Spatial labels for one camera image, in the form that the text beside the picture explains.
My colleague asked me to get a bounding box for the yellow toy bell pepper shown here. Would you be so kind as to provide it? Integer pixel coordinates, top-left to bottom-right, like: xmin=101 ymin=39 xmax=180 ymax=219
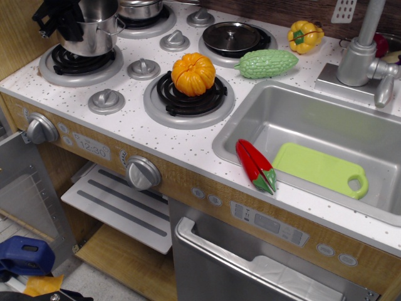
xmin=287 ymin=20 xmax=325 ymax=55

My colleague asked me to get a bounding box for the green toy bitter gourd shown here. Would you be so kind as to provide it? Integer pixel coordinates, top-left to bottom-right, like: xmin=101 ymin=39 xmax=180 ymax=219
xmin=234 ymin=50 xmax=299 ymax=79

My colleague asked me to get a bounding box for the green cutting board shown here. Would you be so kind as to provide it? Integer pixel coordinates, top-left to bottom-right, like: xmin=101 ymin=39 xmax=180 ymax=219
xmin=273 ymin=142 xmax=369 ymax=199

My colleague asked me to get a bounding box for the silver stovetop knob front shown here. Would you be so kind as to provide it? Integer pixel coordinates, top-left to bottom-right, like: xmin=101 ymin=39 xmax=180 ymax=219
xmin=88 ymin=89 xmax=125 ymax=115

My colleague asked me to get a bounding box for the open oven door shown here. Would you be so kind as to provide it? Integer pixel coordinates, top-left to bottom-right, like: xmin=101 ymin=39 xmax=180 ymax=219
xmin=1 ymin=132 xmax=76 ymax=272

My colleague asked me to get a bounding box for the silver stovetop knob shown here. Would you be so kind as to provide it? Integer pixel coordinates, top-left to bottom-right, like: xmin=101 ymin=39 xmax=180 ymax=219
xmin=88 ymin=89 xmax=125 ymax=115
xmin=187 ymin=8 xmax=215 ymax=28
xmin=127 ymin=58 xmax=161 ymax=81
xmin=159 ymin=30 xmax=190 ymax=52

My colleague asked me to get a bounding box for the white oven rack shelf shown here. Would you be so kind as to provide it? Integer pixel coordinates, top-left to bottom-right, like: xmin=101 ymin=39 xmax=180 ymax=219
xmin=61 ymin=164 xmax=172 ymax=255

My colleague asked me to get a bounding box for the front right black burner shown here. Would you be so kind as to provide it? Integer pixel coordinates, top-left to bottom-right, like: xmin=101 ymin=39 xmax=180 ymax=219
xmin=143 ymin=71 xmax=236 ymax=130

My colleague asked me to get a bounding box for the black burner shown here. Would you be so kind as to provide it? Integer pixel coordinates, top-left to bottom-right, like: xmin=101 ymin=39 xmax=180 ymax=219
xmin=39 ymin=45 xmax=123 ymax=88
xmin=143 ymin=71 xmax=236 ymax=130

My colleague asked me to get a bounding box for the steel pot lid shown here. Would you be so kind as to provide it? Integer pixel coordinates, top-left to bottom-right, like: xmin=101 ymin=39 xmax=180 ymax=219
xmin=202 ymin=22 xmax=261 ymax=52

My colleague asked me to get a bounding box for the white perforated spatula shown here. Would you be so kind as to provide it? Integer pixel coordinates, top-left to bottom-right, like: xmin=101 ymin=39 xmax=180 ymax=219
xmin=331 ymin=0 xmax=357 ymax=24

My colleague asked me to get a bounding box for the yellow cloth scrap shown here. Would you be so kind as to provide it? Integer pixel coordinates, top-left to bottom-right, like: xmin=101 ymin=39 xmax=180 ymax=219
xmin=23 ymin=275 xmax=64 ymax=297

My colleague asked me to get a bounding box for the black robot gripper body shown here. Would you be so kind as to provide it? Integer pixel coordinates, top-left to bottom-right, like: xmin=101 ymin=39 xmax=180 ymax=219
xmin=32 ymin=0 xmax=82 ymax=22

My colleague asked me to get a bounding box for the silver stovetop knob back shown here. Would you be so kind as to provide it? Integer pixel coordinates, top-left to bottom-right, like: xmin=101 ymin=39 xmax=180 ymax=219
xmin=187 ymin=8 xmax=215 ymax=28

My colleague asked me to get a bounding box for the blue clamp tool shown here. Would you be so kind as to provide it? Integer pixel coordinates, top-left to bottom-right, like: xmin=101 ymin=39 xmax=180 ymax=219
xmin=1 ymin=236 xmax=56 ymax=278

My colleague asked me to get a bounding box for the silver stovetop knob upper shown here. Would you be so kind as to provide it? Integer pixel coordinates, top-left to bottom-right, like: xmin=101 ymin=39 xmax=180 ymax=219
xmin=159 ymin=30 xmax=190 ymax=52

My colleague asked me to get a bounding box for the small steel saucepan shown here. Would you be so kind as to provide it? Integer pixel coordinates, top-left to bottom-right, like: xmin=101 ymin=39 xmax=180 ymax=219
xmin=118 ymin=0 xmax=174 ymax=21

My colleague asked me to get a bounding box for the front left black burner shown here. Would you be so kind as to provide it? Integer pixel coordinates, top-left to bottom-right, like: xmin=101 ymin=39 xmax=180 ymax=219
xmin=39 ymin=45 xmax=123 ymax=88

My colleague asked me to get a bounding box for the right silver oven dial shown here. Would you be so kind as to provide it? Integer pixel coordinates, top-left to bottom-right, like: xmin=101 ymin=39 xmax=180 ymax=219
xmin=125 ymin=156 xmax=162 ymax=191

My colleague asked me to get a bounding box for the silver oven dial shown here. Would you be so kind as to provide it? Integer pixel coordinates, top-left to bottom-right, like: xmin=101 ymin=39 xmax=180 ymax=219
xmin=125 ymin=156 xmax=162 ymax=191
xmin=26 ymin=112 xmax=59 ymax=144

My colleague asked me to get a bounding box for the oven clock display panel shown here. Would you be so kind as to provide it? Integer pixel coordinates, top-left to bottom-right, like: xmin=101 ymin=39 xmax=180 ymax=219
xmin=72 ymin=132 xmax=112 ymax=161

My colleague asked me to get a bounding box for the grey toy sink basin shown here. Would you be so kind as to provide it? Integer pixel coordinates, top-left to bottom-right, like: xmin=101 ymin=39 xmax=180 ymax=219
xmin=212 ymin=80 xmax=400 ymax=226

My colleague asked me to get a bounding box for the red toy chili pepper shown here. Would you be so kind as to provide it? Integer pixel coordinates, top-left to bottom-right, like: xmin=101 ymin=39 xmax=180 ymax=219
xmin=236 ymin=139 xmax=277 ymax=195

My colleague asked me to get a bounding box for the silver dishwasher door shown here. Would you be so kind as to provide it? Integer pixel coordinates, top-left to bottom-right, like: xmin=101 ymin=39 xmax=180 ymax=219
xmin=169 ymin=200 xmax=380 ymax=300

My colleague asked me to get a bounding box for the silver toy faucet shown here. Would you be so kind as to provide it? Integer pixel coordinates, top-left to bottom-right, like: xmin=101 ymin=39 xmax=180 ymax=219
xmin=315 ymin=1 xmax=400 ymax=108

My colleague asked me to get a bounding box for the orange toy pumpkin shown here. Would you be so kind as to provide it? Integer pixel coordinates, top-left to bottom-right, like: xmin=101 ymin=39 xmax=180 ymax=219
xmin=170 ymin=53 xmax=216 ymax=97

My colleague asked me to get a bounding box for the back right burner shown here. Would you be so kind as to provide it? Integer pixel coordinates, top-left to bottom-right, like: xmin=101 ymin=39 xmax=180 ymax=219
xmin=198 ymin=24 xmax=278 ymax=68

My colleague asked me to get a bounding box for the silver stovetop knob middle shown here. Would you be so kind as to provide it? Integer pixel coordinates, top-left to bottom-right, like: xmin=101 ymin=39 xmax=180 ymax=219
xmin=127 ymin=58 xmax=161 ymax=81

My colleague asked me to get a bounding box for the tall steel pot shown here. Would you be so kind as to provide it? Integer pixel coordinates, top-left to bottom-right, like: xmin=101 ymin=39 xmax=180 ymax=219
xmin=56 ymin=1 xmax=125 ymax=56

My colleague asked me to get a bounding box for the left silver oven dial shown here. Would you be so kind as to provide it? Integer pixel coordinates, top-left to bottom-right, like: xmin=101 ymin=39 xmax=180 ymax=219
xmin=26 ymin=112 xmax=59 ymax=144

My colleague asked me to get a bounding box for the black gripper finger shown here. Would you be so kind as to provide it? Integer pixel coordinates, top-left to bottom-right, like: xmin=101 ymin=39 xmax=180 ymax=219
xmin=58 ymin=11 xmax=85 ymax=42
xmin=37 ymin=20 xmax=57 ymax=38

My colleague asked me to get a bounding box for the back left burner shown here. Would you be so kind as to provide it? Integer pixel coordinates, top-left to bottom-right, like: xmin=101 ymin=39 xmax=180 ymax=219
xmin=118 ymin=4 xmax=177 ymax=40

